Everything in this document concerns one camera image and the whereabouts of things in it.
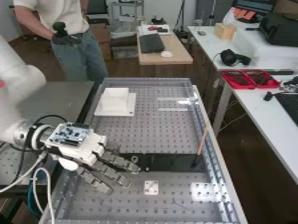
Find clear box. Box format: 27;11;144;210
40;77;251;224

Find black case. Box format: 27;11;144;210
257;12;298;48

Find white desk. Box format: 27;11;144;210
187;23;298;78

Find person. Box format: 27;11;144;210
12;0;111;88

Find wooden desk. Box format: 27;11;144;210
136;24;196;66

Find black plate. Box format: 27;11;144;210
119;152;208;174

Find white cable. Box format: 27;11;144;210
0;151;48;194
32;166;58;224

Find black keyboard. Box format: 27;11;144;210
138;32;167;54

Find small white box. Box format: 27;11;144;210
94;87;139;118

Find black handheld controller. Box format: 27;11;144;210
51;21;83;47

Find black cable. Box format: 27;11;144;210
18;114;70;176

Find thin stick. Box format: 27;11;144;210
193;127;211;168

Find small cardboard box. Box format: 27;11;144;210
213;22;237;42

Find small silver square plate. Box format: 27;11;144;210
143;180;161;196

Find black headphones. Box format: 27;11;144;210
219;48;253;67

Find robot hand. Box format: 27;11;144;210
42;122;143;196

